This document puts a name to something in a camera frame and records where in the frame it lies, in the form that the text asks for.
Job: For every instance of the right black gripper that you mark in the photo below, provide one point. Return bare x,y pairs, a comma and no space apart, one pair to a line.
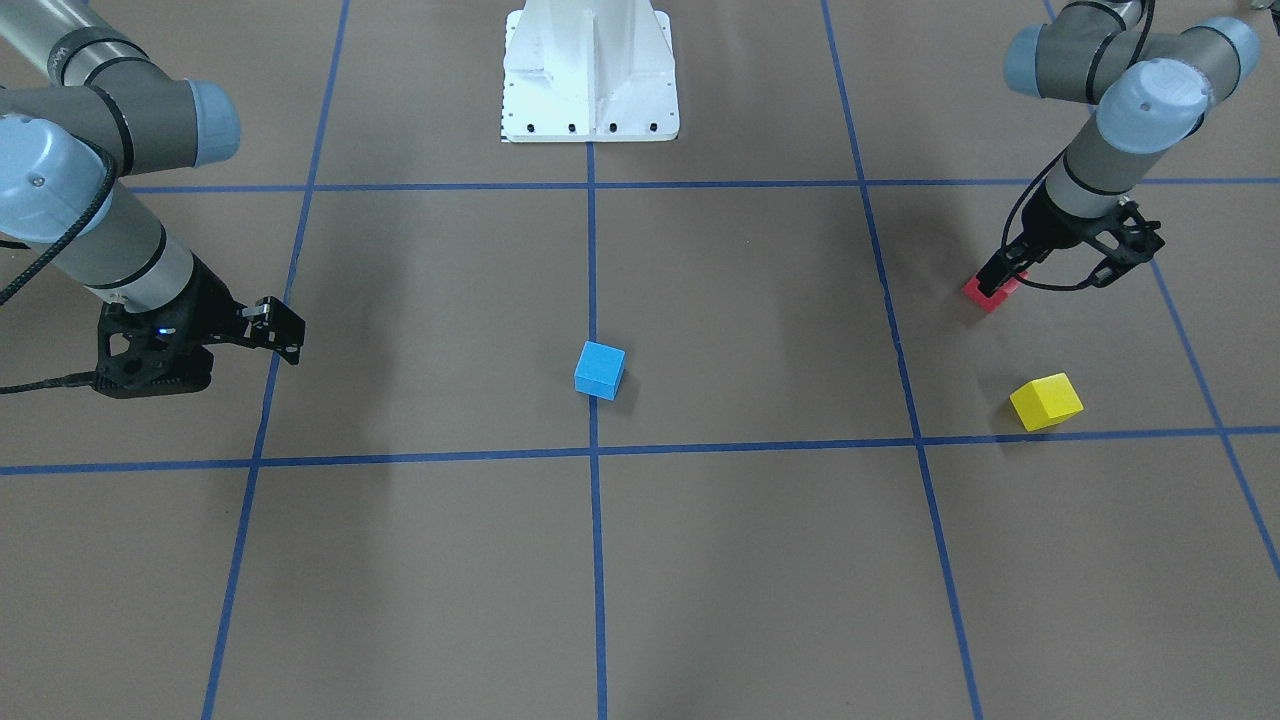
211,302

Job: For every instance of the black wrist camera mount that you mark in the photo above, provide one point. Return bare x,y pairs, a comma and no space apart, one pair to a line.
1124,238
149,354

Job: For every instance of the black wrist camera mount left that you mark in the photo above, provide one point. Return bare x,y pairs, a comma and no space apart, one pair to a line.
1124,238

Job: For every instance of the blue cube block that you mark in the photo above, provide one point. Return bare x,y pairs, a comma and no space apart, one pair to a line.
599,370

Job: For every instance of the yellow cube block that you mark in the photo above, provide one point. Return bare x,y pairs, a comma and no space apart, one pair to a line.
1046,402

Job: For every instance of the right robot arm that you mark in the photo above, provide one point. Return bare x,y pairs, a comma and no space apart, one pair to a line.
109,112

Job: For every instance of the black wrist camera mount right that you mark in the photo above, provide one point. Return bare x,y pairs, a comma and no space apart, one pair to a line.
149,354

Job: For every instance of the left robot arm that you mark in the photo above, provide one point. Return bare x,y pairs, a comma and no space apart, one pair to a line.
1148,91

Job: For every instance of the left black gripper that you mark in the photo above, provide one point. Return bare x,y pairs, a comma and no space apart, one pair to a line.
1043,229

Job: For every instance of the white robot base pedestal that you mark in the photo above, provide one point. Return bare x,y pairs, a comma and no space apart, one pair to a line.
589,72

